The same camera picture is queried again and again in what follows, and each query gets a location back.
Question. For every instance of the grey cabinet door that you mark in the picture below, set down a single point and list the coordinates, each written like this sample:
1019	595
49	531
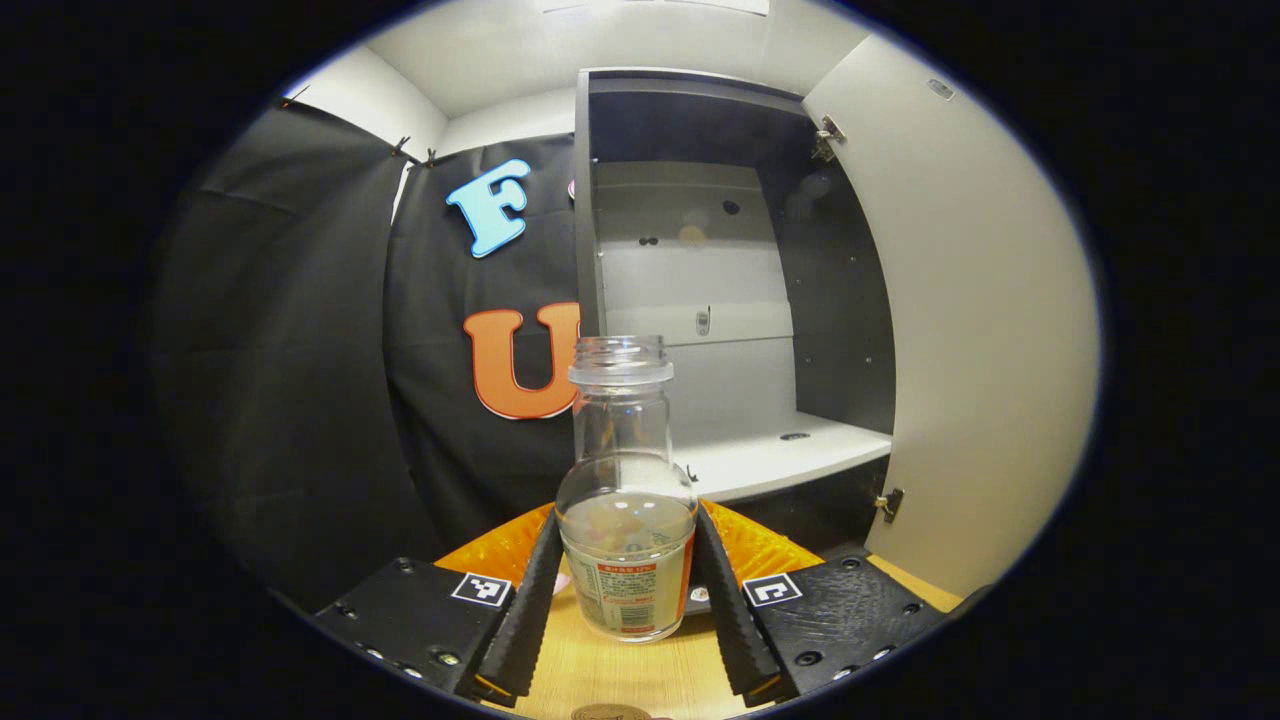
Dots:
980	350

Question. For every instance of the grey cabinet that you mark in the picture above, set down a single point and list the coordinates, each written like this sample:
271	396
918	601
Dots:
840	330

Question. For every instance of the metal door hinge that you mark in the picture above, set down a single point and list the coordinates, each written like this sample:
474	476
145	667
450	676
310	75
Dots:
828	135
888	503

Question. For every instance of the white cabinet shelf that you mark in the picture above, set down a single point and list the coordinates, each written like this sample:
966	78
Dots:
780	460

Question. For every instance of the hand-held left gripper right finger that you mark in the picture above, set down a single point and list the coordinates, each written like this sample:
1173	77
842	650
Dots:
735	620

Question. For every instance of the ceiling light panel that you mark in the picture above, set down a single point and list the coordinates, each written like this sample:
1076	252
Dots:
655	5

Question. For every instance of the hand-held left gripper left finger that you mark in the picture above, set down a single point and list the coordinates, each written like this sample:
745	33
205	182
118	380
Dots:
535	610

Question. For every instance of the black backdrop cloth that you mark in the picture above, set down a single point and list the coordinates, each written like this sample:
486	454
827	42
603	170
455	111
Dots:
300	400

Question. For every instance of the clear glass bottle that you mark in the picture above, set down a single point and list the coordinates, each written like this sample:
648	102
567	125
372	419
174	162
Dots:
625	480

